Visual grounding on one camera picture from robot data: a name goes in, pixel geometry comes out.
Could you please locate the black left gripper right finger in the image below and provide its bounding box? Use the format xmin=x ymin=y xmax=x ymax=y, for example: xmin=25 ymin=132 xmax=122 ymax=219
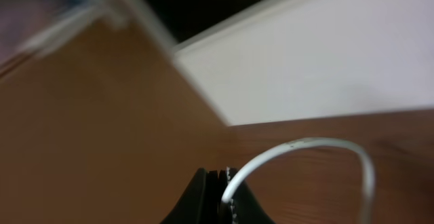
xmin=222 ymin=181 xmax=275 ymax=224

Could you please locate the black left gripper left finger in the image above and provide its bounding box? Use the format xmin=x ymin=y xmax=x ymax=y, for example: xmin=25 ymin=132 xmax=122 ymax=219
xmin=161 ymin=168 xmax=222 ymax=224

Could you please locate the white usb cable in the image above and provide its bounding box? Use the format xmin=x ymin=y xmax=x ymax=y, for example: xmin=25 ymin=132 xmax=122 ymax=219
xmin=220 ymin=137 xmax=376 ymax=224

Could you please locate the brown cardboard side panel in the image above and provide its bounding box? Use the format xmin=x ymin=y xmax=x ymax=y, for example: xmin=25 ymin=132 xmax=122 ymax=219
xmin=1 ymin=22 xmax=229 ymax=223

